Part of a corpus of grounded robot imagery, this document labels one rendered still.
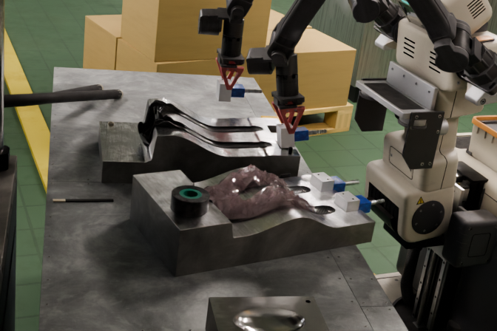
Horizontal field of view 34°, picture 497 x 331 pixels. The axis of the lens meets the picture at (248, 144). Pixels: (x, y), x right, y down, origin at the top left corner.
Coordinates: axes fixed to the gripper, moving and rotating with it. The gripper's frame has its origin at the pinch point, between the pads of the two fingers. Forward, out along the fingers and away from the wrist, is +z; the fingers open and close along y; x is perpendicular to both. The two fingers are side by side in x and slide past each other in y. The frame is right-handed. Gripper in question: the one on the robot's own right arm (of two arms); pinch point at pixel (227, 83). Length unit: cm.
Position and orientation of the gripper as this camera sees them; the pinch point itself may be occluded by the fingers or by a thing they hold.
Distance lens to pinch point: 236.2
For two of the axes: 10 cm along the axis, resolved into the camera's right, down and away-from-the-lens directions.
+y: 2.0, 4.0, -8.9
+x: 9.8, 0.2, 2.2
